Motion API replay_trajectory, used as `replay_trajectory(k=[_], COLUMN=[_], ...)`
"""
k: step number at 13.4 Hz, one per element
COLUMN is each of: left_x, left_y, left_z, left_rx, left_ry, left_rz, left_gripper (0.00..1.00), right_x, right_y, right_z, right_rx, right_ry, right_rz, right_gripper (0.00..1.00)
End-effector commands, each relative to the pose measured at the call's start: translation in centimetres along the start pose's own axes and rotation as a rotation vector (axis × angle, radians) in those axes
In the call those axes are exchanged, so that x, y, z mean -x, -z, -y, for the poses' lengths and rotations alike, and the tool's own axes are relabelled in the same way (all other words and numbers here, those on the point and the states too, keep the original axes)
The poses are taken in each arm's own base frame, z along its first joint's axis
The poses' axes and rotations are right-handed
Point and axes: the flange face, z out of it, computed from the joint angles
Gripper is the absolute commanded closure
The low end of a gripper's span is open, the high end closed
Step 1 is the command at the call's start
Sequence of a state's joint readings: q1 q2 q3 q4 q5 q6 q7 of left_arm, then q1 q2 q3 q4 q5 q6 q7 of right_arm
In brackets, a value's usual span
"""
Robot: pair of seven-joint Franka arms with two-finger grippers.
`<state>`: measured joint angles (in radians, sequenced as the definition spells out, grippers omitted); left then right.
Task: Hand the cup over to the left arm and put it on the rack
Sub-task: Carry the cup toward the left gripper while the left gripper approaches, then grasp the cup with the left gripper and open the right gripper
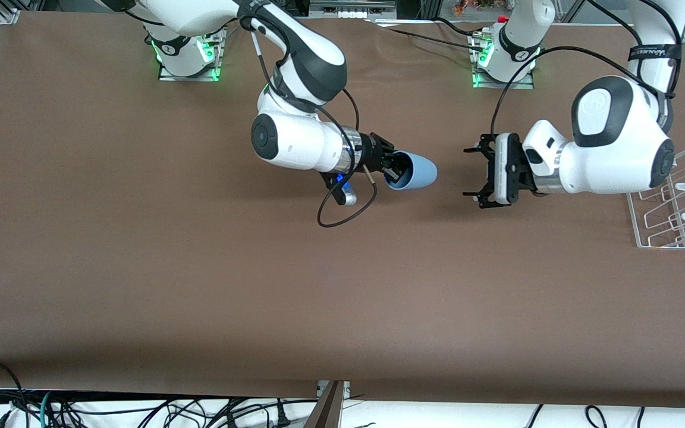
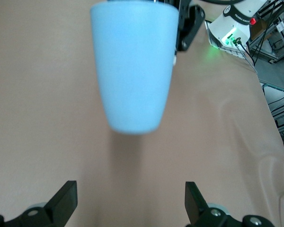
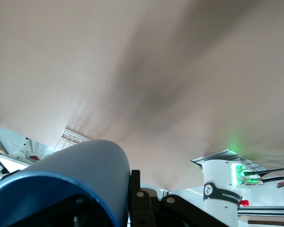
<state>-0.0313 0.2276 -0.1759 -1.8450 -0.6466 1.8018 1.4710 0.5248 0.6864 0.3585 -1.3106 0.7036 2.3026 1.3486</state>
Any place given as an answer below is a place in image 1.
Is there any light blue plastic cup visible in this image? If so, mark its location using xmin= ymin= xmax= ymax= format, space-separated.
xmin=383 ymin=152 xmax=438 ymax=192

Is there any brown table cover sheet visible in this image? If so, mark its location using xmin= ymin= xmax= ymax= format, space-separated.
xmin=0 ymin=11 xmax=685 ymax=410

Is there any brown table support beam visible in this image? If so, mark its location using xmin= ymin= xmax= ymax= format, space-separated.
xmin=304 ymin=380 xmax=346 ymax=428

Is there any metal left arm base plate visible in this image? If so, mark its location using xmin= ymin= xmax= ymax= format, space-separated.
xmin=469 ymin=30 xmax=535 ymax=90

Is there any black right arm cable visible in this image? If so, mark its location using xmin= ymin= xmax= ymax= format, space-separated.
xmin=238 ymin=12 xmax=378 ymax=228

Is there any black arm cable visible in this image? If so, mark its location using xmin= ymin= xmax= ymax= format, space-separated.
xmin=490 ymin=0 xmax=685 ymax=137
xmin=238 ymin=12 xmax=378 ymax=228

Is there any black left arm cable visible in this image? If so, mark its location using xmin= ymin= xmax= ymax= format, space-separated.
xmin=490 ymin=0 xmax=685 ymax=137

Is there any black left arm velcro strap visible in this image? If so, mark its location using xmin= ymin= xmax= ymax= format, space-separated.
xmin=628 ymin=43 xmax=683 ymax=61

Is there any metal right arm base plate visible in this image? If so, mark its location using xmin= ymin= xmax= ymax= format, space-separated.
xmin=158 ymin=27 xmax=227 ymax=82

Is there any metal beam bracket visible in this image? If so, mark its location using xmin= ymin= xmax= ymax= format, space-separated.
xmin=317 ymin=380 xmax=350 ymax=398

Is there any teal cable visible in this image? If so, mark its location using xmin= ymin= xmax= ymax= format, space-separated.
xmin=41 ymin=391 xmax=58 ymax=428

